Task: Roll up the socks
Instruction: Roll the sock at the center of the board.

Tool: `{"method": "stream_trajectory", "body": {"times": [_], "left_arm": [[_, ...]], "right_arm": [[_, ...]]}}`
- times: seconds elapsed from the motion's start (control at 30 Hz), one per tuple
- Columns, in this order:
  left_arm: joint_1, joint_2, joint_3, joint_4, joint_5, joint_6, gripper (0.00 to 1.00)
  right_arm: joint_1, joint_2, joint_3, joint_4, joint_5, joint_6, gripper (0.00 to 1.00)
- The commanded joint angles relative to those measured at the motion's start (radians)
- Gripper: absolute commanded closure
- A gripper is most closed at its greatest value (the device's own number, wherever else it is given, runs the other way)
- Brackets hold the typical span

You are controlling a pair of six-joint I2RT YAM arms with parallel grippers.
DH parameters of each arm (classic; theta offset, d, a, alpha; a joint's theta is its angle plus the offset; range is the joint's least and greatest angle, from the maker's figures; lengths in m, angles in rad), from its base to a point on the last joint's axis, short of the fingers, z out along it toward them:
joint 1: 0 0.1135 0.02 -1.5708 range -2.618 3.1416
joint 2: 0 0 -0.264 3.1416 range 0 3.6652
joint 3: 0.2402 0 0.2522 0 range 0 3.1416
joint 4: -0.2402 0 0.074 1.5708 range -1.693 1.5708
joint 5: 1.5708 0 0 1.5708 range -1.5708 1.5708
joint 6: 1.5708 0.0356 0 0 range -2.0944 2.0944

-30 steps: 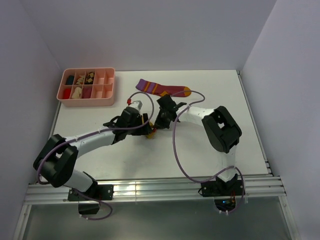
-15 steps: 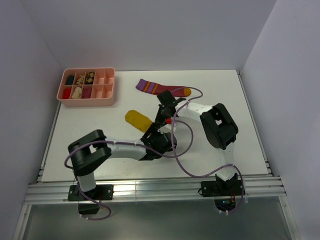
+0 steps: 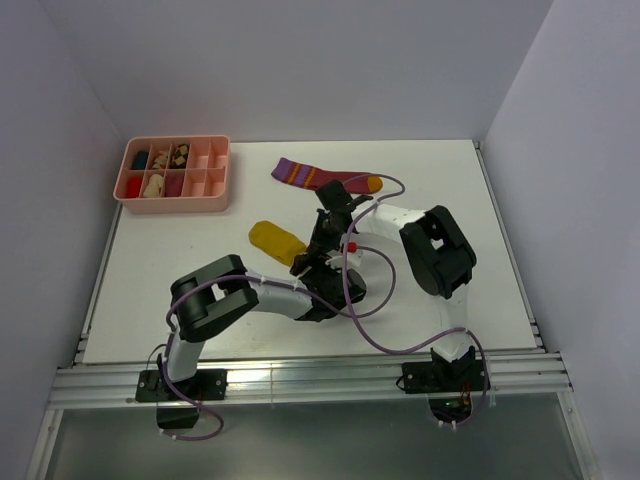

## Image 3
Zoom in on maroon sock purple toe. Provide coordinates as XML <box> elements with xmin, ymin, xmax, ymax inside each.
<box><xmin>165</xmin><ymin>174</ymin><xmax>185</xmax><ymax>198</ymax></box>

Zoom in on cream white rolled sock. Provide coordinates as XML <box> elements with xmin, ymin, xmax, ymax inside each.
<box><xmin>142</xmin><ymin>174</ymin><xmax>164</xmax><ymax>198</ymax></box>

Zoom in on maroon purple striped sock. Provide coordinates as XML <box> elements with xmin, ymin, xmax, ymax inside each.
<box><xmin>271</xmin><ymin>157</ymin><xmax>383</xmax><ymax>195</ymax></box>

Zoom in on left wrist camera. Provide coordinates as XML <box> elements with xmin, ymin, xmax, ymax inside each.
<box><xmin>325</xmin><ymin>242</ymin><xmax>363</xmax><ymax>269</ymax></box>

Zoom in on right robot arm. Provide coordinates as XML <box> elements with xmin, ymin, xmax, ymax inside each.
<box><xmin>291</xmin><ymin>180</ymin><xmax>477</xmax><ymax>390</ymax></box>

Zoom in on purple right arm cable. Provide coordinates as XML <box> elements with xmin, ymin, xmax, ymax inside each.
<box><xmin>342</xmin><ymin>174</ymin><xmax>494</xmax><ymax>431</ymax></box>

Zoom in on cream orange argyle rolled sock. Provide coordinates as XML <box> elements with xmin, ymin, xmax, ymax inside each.
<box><xmin>151</xmin><ymin>149</ymin><xmax>171</xmax><ymax>170</ymax></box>

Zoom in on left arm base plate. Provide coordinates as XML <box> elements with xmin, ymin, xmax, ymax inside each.
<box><xmin>135</xmin><ymin>369</ymin><xmax>227</xmax><ymax>403</ymax></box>

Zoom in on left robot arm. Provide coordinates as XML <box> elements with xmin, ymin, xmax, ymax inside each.
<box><xmin>158</xmin><ymin>254</ymin><xmax>367</xmax><ymax>399</ymax></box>

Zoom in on yellow patterned sock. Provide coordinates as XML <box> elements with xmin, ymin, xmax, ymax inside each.
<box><xmin>248</xmin><ymin>220</ymin><xmax>307</xmax><ymax>268</ymax></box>

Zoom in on dark teal rolled sock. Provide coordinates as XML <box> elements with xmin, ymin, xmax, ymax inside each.
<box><xmin>131</xmin><ymin>150</ymin><xmax>149</xmax><ymax>170</ymax></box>

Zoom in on aluminium front rail frame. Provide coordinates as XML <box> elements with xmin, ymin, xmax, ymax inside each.
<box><xmin>46</xmin><ymin>352</ymin><xmax>573</xmax><ymax>410</ymax></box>

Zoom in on brown yellow argyle sock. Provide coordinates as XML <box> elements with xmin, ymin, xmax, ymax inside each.
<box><xmin>169</xmin><ymin>144</ymin><xmax>190</xmax><ymax>169</ymax></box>

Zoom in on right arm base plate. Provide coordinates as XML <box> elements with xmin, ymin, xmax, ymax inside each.
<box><xmin>397</xmin><ymin>360</ymin><xmax>487</xmax><ymax>394</ymax></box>

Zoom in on red rolled sock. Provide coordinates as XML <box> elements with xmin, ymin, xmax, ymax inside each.
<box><xmin>125</xmin><ymin>176</ymin><xmax>143</xmax><ymax>199</ymax></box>

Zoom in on pink compartment organizer box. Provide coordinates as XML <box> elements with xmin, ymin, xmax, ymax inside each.
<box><xmin>113</xmin><ymin>135</ymin><xmax>231</xmax><ymax>215</ymax></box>

